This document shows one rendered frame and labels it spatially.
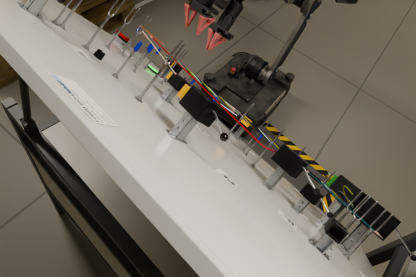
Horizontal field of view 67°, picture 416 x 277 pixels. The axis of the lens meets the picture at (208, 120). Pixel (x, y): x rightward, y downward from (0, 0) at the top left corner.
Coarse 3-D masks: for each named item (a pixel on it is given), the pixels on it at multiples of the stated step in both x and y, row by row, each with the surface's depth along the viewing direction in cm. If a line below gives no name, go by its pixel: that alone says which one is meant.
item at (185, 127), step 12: (192, 96) 53; (204, 96) 52; (192, 108) 53; (204, 108) 51; (216, 108) 53; (180, 120) 55; (192, 120) 54; (204, 120) 53; (216, 120) 52; (168, 132) 54; (180, 132) 54
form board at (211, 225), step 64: (0, 0) 51; (64, 64) 45; (128, 64) 89; (128, 128) 41; (128, 192) 30; (192, 192) 38; (256, 192) 64; (192, 256) 27; (256, 256) 35; (320, 256) 56
